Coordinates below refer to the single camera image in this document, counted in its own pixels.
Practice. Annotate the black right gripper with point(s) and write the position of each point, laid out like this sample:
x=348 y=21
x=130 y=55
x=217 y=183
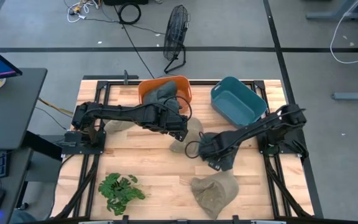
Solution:
x=214 y=149

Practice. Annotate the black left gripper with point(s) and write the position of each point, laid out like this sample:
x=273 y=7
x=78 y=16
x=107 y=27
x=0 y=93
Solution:
x=176 y=124

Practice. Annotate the beige cap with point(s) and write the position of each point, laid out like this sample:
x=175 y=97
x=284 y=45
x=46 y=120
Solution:
x=117 y=126
x=216 y=193
x=194 y=130

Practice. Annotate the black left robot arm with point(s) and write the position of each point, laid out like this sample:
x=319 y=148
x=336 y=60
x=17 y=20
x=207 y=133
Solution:
x=120 y=112

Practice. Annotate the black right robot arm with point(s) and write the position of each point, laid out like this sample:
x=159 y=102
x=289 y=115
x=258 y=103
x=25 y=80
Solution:
x=259 y=124

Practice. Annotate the orange plastic bin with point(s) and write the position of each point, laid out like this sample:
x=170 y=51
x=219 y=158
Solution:
x=183 y=87

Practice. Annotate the teal plastic bin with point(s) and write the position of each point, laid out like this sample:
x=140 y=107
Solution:
x=232 y=102

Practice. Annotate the black bar behind table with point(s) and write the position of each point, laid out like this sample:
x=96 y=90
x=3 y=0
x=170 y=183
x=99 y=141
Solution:
x=110 y=77

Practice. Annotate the green artificial leaf sprig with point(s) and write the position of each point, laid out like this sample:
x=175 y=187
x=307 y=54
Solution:
x=118 y=191

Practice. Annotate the black floor fan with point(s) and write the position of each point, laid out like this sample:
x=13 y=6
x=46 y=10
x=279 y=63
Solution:
x=176 y=31

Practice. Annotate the grey desk foot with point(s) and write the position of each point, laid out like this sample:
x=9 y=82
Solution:
x=353 y=96

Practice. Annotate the black desk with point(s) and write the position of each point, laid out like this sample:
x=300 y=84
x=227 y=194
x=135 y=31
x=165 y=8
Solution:
x=11 y=112

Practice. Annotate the black keyboard shelf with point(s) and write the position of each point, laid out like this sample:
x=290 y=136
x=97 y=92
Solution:
x=14 y=174

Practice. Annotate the grey desk leg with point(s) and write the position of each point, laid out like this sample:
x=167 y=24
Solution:
x=331 y=14

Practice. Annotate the black aluminium table frame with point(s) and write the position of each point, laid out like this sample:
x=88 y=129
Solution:
x=204 y=82

